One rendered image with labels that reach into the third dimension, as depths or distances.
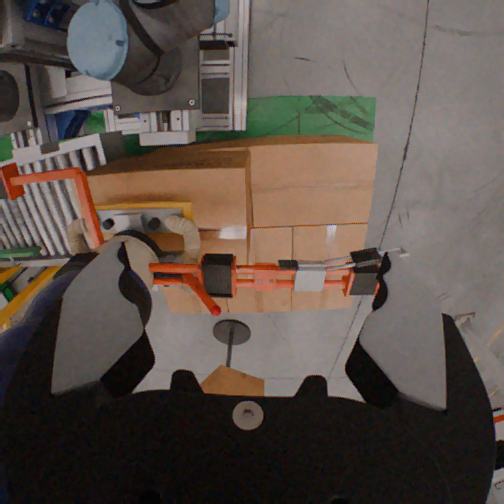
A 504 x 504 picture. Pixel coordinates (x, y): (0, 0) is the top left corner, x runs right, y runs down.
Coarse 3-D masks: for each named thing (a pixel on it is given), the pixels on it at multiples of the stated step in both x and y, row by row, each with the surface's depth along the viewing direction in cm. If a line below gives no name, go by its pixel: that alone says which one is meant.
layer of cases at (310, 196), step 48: (240, 144) 110; (288, 144) 99; (336, 144) 97; (288, 192) 110; (336, 192) 109; (288, 240) 123; (336, 240) 122; (240, 288) 140; (288, 288) 139; (336, 288) 138
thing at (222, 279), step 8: (208, 256) 54; (216, 256) 54; (224, 256) 54; (232, 256) 55; (200, 264) 53; (208, 264) 52; (216, 264) 52; (224, 264) 52; (232, 264) 53; (200, 272) 52; (208, 272) 53; (216, 272) 53; (224, 272) 53; (232, 272) 52; (200, 280) 53; (208, 280) 55; (216, 280) 55; (224, 280) 54; (232, 280) 53; (208, 288) 56; (216, 288) 56; (224, 288) 56; (232, 288) 54; (216, 296) 56; (224, 296) 56; (232, 296) 56
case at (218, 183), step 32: (128, 160) 90; (160, 160) 84; (192, 160) 80; (224, 160) 78; (96, 192) 70; (128, 192) 70; (160, 192) 70; (192, 192) 70; (224, 192) 70; (224, 224) 75
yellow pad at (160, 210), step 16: (80, 208) 59; (96, 208) 59; (112, 208) 59; (128, 208) 59; (144, 208) 59; (160, 208) 59; (176, 208) 59; (192, 208) 61; (112, 224) 60; (144, 224) 61; (160, 224) 61
